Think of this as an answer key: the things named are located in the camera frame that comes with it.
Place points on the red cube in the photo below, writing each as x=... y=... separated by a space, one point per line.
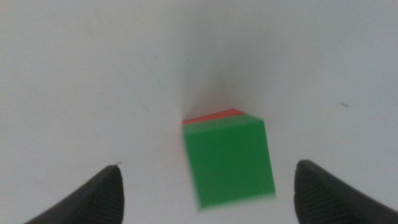
x=214 y=115

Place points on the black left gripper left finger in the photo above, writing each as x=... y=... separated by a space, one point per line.
x=99 y=199

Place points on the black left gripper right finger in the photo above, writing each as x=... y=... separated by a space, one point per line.
x=323 y=196

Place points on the green cube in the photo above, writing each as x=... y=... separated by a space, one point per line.
x=227 y=161

